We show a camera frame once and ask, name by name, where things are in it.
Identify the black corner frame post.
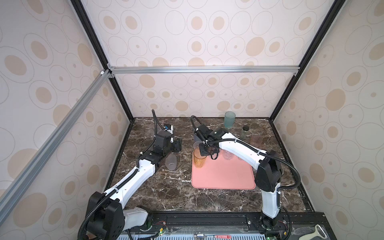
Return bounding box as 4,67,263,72
269,0,346,123
70,0,135,122

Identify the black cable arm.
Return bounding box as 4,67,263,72
77,109,166,240
190,115,302,240

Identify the aluminium rail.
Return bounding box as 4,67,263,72
110,66,300,75
1,69,112,225

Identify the herb spice jar black lid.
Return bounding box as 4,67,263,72
240,125,250,141

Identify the black corner frame post right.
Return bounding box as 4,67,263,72
269,0,346,123

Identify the pink plastic tray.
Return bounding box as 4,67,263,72
191,154,256,190

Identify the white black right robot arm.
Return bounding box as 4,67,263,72
195,125,282,221

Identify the tall blue frosted tumbler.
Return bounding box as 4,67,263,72
193,134,200,142

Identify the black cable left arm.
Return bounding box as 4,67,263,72
77,109,166,240

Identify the tall yellow plastic tumbler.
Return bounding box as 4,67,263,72
193,147,206,169

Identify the pink short plastic cup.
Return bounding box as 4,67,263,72
250,135,263,149

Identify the aluminium rail left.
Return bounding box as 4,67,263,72
1,69,112,225

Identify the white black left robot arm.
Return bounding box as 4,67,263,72
77,129,182,240

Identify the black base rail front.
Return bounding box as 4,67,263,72
120,212,336,240

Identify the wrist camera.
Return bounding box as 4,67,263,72
164,124,174,135
195,125,213,142

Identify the aluminium rail back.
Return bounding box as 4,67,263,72
110,66,300,75

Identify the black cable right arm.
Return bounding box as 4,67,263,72
190,115,302,240

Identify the tall teal textured tumbler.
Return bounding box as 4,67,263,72
224,112,236,129

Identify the white handled tool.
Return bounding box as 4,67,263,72
299,224,328,240

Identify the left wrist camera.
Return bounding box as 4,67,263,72
164,124,174,135

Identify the black corner frame post left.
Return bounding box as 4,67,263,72
70,0,135,122

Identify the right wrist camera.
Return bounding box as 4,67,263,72
195,125,213,142

